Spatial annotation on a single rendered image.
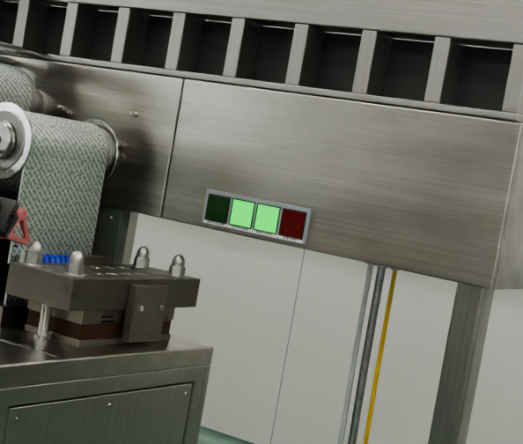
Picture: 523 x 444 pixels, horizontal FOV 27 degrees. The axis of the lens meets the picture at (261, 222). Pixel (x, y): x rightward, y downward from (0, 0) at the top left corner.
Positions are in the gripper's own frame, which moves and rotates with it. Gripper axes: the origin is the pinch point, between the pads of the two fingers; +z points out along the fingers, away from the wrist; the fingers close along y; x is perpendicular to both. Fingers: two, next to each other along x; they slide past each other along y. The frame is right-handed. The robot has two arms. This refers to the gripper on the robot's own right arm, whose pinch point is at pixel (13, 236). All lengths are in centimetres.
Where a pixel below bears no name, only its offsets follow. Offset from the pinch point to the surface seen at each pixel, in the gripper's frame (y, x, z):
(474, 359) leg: 78, 17, 46
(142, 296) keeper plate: 22.2, 0.9, 15.4
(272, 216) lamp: 38, 26, 20
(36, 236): 0.4, 3.3, 4.8
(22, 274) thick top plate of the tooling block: 7.6, -7.3, -0.7
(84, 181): 0.7, 19.3, 8.1
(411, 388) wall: -19, 89, 257
